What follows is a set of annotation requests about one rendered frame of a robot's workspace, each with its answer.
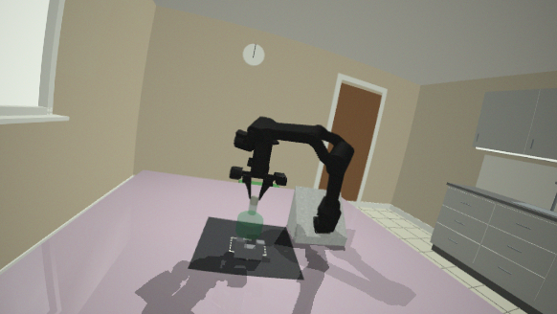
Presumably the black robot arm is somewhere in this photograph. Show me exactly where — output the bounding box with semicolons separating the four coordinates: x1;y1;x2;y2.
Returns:
234;116;354;234

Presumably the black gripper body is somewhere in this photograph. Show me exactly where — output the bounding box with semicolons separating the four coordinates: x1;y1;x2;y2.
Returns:
230;154;287;186

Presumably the green glass bottle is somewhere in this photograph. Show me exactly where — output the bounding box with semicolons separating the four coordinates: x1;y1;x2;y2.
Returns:
235;195;263;240

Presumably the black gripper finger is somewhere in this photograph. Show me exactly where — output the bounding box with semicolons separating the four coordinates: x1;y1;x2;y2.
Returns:
258;179;273;201
242;180;251;199

